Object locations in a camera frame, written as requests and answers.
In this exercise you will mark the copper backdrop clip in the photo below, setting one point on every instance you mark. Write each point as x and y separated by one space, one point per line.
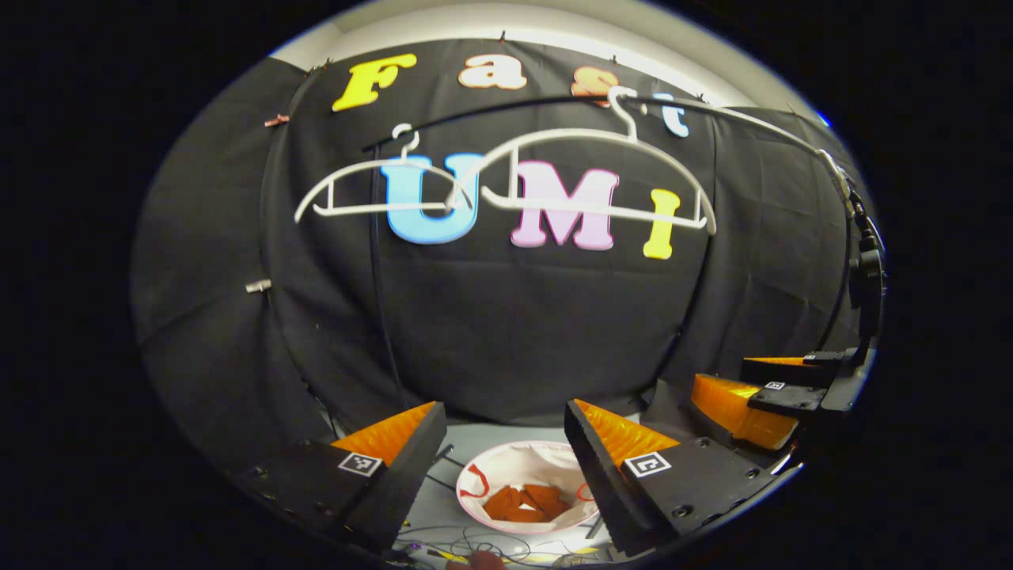
277 120

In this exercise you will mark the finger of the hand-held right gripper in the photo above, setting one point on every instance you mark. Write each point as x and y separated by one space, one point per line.
783 370
791 398

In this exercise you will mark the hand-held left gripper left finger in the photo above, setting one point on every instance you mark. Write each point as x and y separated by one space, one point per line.
411 463

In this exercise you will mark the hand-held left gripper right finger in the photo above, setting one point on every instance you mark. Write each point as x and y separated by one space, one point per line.
601 475

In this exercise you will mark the black clothes rack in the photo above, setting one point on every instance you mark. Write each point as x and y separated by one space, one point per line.
546 100

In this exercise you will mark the orange-brown knit cardigan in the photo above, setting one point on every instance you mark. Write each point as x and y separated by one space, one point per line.
526 504

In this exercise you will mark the white clothes hanger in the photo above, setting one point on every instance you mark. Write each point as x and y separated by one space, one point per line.
586 133
380 209

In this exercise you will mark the white round laundry hamper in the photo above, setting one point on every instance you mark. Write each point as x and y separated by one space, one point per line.
522 463

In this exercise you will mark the silver backdrop clip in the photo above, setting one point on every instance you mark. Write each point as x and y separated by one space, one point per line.
258 286

